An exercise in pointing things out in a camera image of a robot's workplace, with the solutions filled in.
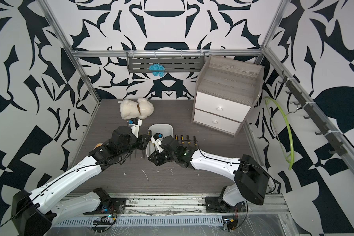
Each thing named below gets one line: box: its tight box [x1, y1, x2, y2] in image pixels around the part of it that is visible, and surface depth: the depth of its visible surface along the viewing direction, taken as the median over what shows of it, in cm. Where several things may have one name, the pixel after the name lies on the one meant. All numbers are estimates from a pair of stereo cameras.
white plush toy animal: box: [118, 97, 155, 120], surface depth 105 cm
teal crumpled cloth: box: [148, 62, 166, 77], surface depth 93 cm
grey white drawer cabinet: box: [191, 55, 265, 137], surface depth 89 cm
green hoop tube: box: [263, 96, 295, 171], surface depth 66 cm
